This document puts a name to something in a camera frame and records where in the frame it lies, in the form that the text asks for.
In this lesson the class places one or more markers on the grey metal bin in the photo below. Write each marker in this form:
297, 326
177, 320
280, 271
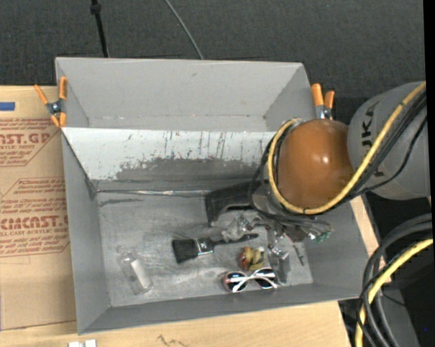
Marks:
188, 156

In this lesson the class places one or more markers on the black angular block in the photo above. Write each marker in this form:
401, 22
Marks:
226, 201

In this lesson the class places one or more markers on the brown cardboard board, red print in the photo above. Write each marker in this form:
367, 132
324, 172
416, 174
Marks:
30, 249

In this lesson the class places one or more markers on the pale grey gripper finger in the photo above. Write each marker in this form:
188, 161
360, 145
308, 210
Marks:
275, 262
285, 268

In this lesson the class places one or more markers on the black paint brush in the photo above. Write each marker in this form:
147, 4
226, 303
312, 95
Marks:
186, 250

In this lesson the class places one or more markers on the white-framed sunglasses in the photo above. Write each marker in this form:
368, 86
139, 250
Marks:
249, 280

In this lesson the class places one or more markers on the yellow and brown toy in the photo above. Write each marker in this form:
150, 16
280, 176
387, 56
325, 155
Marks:
251, 258

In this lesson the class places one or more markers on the clear plastic bottle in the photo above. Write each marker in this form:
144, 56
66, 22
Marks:
135, 271

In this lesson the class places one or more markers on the clear glass thing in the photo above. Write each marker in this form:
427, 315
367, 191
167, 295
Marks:
236, 229

